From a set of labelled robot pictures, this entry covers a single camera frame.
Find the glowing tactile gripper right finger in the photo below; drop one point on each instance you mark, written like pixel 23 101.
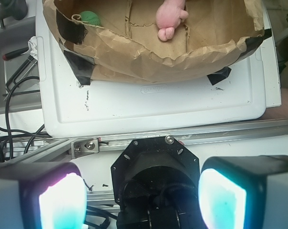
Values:
pixel 244 192

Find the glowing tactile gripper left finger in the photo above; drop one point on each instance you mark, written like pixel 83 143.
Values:
pixel 42 195

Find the green ball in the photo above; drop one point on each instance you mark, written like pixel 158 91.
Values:
pixel 90 18

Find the crumpled white paper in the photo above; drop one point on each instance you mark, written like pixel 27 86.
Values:
pixel 33 47

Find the brown paper lined box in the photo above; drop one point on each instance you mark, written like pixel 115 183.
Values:
pixel 126 47

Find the pink plush toy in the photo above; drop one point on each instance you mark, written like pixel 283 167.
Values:
pixel 168 17

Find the aluminium frame rail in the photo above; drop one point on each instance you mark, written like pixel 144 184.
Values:
pixel 72 148

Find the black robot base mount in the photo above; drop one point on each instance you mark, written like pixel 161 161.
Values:
pixel 157 188

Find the red handled screwdriver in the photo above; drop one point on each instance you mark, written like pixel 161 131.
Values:
pixel 13 54

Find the grey clamp handle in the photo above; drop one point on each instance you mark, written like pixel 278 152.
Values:
pixel 17 9

